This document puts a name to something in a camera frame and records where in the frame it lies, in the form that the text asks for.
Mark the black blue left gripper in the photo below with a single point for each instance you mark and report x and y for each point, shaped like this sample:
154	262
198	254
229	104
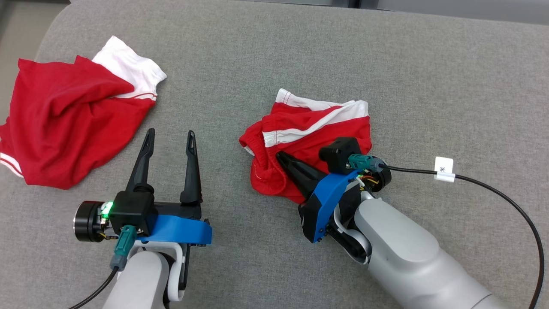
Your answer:
180	229

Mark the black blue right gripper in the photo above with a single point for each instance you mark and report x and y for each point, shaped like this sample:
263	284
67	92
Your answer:
326	201

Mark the red shorts with white stripes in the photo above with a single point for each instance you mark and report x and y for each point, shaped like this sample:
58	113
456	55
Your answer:
300	128

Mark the red Bulls basketball jersey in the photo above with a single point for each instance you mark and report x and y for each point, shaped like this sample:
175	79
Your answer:
64	128

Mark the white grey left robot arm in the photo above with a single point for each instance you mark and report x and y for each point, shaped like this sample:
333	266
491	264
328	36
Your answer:
137	279

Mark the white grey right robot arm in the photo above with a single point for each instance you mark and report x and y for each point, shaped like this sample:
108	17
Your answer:
407	249

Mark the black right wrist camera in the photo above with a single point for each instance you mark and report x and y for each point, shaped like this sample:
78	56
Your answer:
339	152

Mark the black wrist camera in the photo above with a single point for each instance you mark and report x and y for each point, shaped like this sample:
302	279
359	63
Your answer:
339	152
131	210

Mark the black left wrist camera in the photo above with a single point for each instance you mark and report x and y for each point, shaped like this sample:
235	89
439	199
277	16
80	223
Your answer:
131	210

